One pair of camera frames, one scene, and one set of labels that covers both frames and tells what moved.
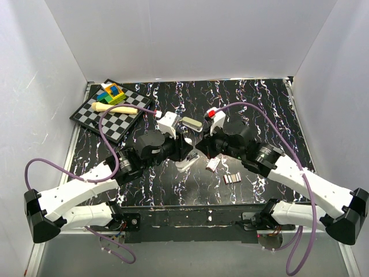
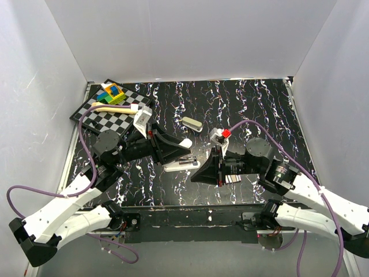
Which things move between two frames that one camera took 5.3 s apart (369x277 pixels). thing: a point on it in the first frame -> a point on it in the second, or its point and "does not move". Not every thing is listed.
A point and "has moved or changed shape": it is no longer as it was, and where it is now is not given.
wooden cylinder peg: (98, 107) does not move
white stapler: (183, 164) has moved or changed shape
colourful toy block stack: (113, 94) does not move
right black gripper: (206, 143) -> (209, 172)
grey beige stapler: (192, 124) does not move
